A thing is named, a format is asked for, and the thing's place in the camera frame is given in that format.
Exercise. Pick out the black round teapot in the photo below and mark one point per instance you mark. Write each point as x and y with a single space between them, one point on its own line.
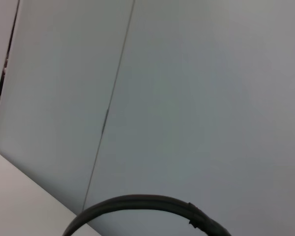
137 200

